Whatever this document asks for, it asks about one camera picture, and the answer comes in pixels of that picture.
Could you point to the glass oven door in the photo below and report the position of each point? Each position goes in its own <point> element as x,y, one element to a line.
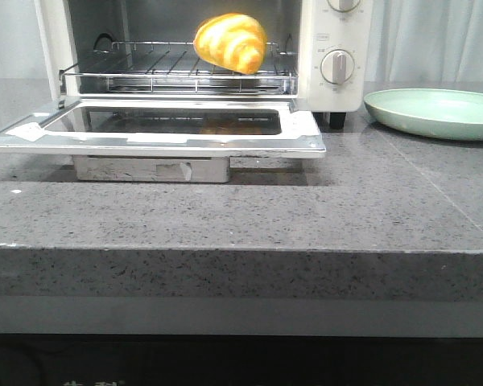
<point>166,128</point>

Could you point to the yellow striped croissant bread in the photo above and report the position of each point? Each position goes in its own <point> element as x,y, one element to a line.
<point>233,41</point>

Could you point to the white Toshiba toaster oven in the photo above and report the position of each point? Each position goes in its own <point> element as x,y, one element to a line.
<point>309,29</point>

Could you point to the lower white timer knob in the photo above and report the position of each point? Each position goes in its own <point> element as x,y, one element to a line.
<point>337,66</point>

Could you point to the upper white temperature knob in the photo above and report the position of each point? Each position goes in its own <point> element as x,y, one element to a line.
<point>344,6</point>

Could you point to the light green plate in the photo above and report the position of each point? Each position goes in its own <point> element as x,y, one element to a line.
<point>429,112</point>

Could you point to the white curtain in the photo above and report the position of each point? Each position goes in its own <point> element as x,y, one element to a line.
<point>409,41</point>

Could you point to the white door handle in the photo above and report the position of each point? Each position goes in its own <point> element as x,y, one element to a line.
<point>166,170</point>

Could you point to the metal wire oven rack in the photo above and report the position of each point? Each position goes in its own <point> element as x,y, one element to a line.
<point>156,67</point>

